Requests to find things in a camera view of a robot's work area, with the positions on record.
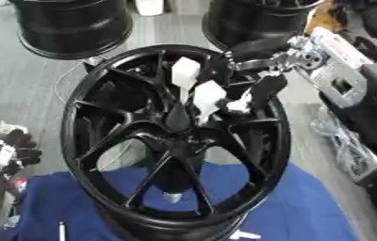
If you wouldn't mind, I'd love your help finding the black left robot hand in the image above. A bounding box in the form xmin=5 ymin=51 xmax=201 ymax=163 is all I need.
xmin=0 ymin=122 xmax=43 ymax=177

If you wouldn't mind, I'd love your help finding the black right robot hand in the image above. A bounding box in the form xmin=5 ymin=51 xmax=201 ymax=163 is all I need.
xmin=206 ymin=39 xmax=300 ymax=113

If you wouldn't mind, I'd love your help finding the white pin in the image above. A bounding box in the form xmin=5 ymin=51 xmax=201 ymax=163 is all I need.
xmin=57 ymin=220 xmax=69 ymax=241
xmin=224 ymin=89 xmax=254 ymax=114
xmin=229 ymin=230 xmax=263 ymax=241
xmin=191 ymin=79 xmax=228 ymax=126
xmin=170 ymin=56 xmax=202 ymax=96

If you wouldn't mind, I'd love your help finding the black spoked wheel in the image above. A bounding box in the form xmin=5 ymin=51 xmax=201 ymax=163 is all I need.
xmin=57 ymin=43 xmax=294 ymax=241

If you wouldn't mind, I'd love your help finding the white container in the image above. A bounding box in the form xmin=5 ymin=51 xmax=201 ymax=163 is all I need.
xmin=134 ymin=0 xmax=168 ymax=17

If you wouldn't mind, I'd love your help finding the white cable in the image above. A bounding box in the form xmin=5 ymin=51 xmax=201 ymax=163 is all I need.
xmin=53 ymin=61 xmax=91 ymax=106

